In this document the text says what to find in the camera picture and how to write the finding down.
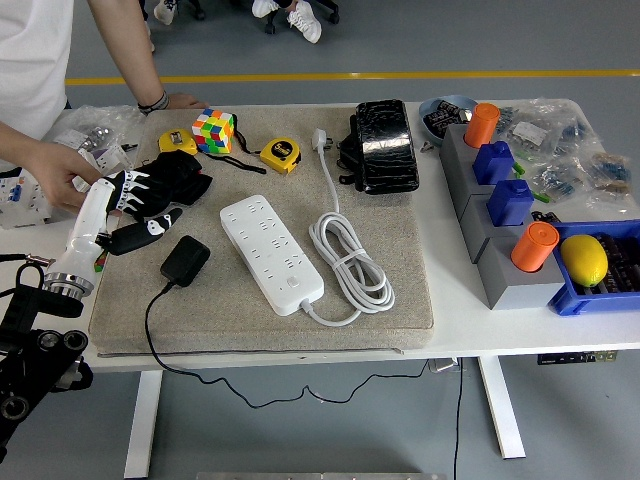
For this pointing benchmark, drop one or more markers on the yellow tape measure round label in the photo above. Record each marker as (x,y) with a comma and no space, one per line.
(280,152)

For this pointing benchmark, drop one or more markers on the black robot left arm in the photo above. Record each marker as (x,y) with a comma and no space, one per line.
(40,305)

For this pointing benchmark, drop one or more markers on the orange cylinder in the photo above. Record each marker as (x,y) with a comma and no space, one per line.
(482,125)
(534,247)

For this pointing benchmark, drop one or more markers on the black cloth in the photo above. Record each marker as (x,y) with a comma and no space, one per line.
(185,175)

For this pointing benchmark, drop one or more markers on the black power adapter plug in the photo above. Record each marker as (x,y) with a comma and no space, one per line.
(185,260)

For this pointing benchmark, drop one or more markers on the person's left forearm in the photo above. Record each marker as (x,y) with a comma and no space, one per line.
(125,50)

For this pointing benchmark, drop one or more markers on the small colourful puzzle cube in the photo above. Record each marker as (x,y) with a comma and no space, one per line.
(100,262)

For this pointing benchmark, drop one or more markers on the black components in bin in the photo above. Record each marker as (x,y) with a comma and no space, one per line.
(622,265)

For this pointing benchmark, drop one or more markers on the light blue bowl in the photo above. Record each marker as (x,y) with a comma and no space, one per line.
(429,107)

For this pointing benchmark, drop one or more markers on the black wristband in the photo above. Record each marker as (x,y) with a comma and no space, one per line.
(152,103)

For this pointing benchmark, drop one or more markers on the metal bracket under table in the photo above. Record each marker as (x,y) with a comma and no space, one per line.
(442,366)

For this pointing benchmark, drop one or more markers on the large colourful puzzle cube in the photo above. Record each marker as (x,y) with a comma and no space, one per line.
(214,131)

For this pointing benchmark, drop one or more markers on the white power strip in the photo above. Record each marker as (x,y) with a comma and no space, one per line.
(270,250)

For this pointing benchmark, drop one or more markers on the clear bag white label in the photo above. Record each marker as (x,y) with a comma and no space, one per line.
(530,132)

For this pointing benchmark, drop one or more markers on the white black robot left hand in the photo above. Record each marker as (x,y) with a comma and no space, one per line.
(87,220)

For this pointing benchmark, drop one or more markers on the clear bag metal parts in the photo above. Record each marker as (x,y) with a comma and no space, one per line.
(95,130)

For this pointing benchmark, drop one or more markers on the blue bottle-shaped block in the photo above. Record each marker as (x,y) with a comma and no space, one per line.
(492,162)
(510,202)

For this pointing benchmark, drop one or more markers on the person's right hand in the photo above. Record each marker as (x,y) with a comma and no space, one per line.
(65,175)

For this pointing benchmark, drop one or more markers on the small white socket panel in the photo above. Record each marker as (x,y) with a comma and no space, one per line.
(112,157)

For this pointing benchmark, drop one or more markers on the black table control panel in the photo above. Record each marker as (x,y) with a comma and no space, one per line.
(560,358)

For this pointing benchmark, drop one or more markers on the white table leg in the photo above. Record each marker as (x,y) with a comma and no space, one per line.
(142,425)
(502,410)

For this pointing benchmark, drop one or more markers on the grey-brown fabric mat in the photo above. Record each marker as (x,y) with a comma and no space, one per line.
(405,250)

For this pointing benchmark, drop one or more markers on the black components in bowl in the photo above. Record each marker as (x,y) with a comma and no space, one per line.
(442,118)

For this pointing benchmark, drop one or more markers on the small black electronic component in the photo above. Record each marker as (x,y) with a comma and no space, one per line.
(545,217)

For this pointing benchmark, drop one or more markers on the small metal clip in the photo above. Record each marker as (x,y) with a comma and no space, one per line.
(426,146)

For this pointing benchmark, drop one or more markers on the white wall socket panel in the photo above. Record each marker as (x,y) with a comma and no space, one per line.
(81,184)

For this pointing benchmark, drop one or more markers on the white sneaker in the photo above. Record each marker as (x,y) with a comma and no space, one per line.
(151,40)
(267,7)
(166,12)
(306,25)

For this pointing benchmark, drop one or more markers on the person's left hand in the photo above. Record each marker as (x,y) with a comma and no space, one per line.
(185,101)

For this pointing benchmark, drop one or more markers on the green plastic connector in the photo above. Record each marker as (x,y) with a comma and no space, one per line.
(542,197)
(520,167)

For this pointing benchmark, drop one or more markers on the white circuit breaker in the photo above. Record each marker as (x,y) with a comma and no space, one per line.
(20,200)

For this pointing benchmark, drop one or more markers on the clear bag dark components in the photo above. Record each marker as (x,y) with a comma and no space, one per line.
(572,127)

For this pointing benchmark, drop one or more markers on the clear bag blue components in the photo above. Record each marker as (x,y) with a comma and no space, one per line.
(557,180)

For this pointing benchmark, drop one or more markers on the glossy black case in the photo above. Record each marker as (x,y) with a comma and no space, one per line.
(387,145)

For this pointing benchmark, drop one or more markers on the blue plastic bin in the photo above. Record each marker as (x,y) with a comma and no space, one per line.
(575,300)

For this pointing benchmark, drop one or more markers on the grey holder block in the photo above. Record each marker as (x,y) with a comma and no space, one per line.
(520,295)
(452,150)
(475,220)

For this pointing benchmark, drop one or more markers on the clear bag brown resistors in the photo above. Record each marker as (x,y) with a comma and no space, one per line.
(610,172)

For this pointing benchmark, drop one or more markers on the black office chair base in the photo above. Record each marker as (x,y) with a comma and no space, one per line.
(271,24)
(200,12)

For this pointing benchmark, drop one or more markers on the yellow lemon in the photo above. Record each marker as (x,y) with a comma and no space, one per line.
(584,260)

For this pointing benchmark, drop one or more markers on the yellow tape measure black clip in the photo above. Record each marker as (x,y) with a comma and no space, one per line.
(175,141)

